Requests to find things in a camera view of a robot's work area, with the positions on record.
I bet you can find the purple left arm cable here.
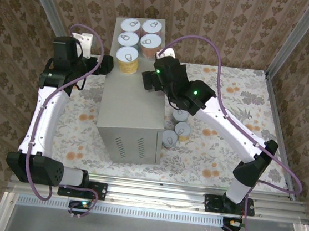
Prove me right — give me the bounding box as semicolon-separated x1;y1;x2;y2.
21;20;108;206

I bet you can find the grey metal cabinet box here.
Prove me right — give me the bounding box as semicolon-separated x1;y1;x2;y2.
92;12;179;169

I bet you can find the aluminium frame post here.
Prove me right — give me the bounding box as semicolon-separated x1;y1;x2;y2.
265;0;309;82
17;0;73;39

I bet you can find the aluminium table side rail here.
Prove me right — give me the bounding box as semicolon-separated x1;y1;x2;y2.
250;71;309;202

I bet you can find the small black controller board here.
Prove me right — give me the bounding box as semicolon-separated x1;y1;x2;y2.
67;199;98;221
221;217;245;231

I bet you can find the aluminium front mounting rail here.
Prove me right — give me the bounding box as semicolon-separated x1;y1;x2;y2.
6;163;309;226

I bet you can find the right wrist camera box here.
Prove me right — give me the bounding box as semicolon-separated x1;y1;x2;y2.
154;45;177;62

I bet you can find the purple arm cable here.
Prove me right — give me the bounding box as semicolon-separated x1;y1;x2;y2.
21;20;108;206
140;32;309;231

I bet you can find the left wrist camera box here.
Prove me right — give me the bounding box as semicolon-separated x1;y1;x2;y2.
67;30;95;60

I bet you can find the salmon orange food can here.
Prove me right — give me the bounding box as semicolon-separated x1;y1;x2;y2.
138;32;164;61

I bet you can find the grey slotted cable duct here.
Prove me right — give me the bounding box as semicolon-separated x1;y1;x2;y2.
16;192;227;228

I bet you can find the pink food can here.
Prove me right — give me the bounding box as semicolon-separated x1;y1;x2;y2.
119;17;143;35
140;18;165;38

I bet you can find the yellow food can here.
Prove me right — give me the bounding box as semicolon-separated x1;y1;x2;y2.
114;45;141;76
173;120;193;143

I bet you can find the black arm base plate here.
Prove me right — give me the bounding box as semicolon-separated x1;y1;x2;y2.
57;177;108;201
202;193;257;218

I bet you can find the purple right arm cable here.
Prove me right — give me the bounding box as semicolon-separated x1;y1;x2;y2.
140;32;309;231

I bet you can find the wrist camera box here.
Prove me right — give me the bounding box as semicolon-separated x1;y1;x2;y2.
154;45;177;62
67;30;95;60

